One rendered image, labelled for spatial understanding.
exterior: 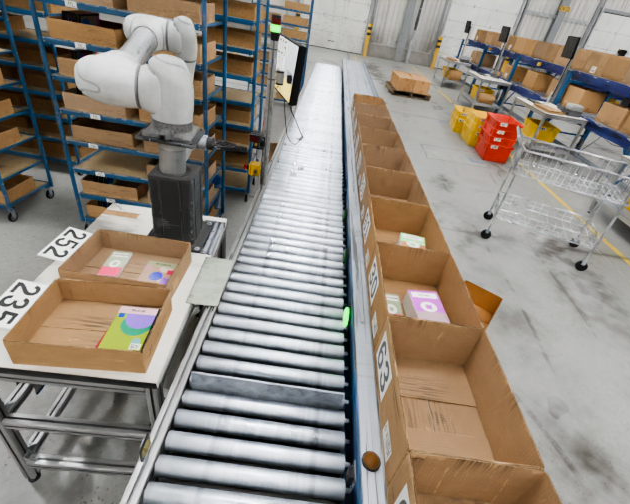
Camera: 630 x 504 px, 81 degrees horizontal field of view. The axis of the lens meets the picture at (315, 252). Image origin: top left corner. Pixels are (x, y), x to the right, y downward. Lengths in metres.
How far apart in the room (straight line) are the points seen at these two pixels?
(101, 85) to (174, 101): 0.24
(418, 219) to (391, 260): 0.43
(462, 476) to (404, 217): 1.18
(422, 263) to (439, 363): 0.41
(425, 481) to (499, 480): 0.15
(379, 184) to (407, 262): 0.78
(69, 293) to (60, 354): 0.30
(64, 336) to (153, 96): 0.87
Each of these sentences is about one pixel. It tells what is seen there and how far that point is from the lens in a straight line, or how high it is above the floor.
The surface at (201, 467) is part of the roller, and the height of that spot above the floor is 0.75.
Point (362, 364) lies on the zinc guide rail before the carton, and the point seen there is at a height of 0.89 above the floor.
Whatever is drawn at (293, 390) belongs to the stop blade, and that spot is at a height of 0.79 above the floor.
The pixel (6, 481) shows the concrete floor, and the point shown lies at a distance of 2.13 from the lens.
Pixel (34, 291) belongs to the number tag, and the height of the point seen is 0.86.
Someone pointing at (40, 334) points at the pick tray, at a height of 0.76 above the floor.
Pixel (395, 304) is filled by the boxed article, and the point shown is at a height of 0.90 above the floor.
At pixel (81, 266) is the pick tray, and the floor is 0.77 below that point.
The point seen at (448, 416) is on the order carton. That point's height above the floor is 0.88.
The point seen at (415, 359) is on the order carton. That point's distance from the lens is 1.24.
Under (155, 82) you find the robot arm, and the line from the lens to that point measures 1.53.
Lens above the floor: 1.76
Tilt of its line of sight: 34 degrees down
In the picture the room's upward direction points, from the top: 11 degrees clockwise
